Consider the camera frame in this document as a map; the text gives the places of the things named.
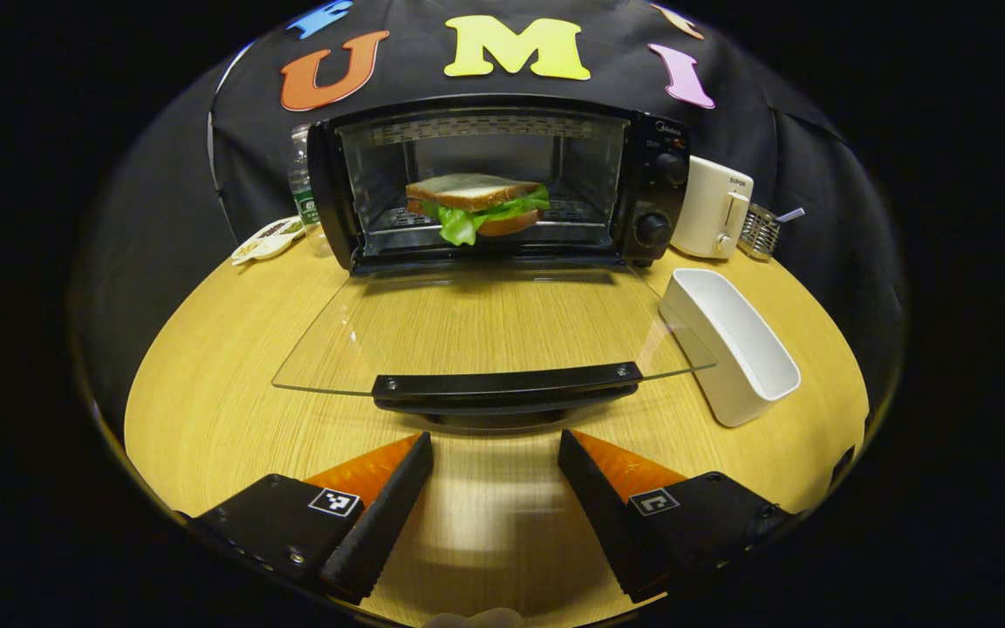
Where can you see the white toaster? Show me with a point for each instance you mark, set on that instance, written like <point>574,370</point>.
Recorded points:
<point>707,209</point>

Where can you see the black electric oven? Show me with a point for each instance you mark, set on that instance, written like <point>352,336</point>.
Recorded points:
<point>659,174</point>

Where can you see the clear plastic water bottle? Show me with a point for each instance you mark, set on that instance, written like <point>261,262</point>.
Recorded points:
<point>302,196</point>

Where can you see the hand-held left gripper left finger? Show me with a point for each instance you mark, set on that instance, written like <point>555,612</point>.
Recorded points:
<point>385,515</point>

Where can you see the white rectangular dish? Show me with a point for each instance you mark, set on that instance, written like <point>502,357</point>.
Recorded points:
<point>729,349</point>

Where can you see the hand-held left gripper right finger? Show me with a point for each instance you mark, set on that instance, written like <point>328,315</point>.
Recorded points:
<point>607,515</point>

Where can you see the black backdrop cloth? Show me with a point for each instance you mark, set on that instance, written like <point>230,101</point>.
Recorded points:
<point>162,192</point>

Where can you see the lettuce sandwich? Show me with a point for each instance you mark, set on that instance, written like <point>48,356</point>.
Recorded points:
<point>476,196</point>

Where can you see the small white snack plate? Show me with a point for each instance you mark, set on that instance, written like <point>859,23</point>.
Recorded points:
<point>267,240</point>

